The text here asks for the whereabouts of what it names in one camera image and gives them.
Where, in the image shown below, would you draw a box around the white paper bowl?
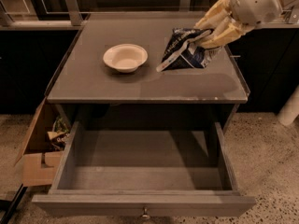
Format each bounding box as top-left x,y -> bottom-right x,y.
103,44 -> 148,73

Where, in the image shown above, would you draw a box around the blue chip bag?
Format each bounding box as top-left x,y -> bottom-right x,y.
156,28 -> 221,72

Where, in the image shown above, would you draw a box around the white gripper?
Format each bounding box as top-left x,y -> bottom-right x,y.
194,0 -> 282,49

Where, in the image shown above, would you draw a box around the metal drawer knob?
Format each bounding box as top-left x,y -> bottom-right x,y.
141,207 -> 150,219

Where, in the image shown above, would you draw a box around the snack bags in box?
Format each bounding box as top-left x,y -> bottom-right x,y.
47,116 -> 69,151

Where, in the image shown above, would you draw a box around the grey metal railing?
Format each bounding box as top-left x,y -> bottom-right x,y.
1,0 -> 218,28

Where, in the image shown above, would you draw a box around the grey cabinet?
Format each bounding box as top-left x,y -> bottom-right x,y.
45,10 -> 251,133

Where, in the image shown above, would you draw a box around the black stand leg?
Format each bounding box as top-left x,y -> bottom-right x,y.
0,184 -> 27,224

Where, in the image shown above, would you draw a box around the brown cardboard box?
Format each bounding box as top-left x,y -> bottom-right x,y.
15,99 -> 64,187

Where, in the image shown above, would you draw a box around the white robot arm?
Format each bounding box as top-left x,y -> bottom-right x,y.
195,0 -> 299,126

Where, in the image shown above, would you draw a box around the grey open top drawer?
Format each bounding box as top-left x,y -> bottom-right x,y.
33,123 -> 255,217

